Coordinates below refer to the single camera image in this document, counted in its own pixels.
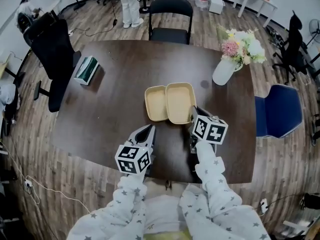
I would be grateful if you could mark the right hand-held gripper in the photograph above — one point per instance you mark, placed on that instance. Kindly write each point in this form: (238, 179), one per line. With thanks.
(212, 131)

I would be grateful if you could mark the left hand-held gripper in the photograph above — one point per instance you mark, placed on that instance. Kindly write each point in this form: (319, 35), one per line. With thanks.
(132, 159)

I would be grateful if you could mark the person's left forearm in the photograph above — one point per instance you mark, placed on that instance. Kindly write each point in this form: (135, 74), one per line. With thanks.
(130, 194)

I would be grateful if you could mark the person's right forearm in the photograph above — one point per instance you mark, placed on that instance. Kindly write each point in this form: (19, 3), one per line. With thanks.
(208, 164)

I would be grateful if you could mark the white vase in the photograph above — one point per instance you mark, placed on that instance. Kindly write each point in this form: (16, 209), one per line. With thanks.
(223, 72)

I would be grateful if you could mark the person's torso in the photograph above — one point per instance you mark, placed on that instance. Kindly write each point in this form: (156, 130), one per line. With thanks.
(162, 214)

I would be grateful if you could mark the blue chair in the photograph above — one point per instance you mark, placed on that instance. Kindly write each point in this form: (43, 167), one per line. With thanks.
(277, 109)

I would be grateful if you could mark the pink white flower bouquet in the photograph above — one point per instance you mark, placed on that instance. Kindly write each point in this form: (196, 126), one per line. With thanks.
(245, 46)

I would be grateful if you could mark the green white tissue box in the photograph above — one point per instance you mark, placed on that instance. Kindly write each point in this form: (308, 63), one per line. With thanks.
(87, 69)

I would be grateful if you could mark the black folding chair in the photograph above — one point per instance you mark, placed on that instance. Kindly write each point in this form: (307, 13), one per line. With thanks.
(171, 9)

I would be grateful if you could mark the small white cabinet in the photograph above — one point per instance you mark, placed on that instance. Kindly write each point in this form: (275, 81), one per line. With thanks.
(216, 4)

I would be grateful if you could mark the white power strip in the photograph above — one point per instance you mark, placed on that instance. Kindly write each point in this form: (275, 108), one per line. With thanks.
(263, 204)
(28, 183)

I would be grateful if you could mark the black office chair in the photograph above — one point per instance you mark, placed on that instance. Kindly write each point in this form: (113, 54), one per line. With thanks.
(295, 46)
(53, 56)

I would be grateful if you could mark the small wooden desk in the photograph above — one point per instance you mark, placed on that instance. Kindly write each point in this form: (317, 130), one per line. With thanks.
(3, 66)

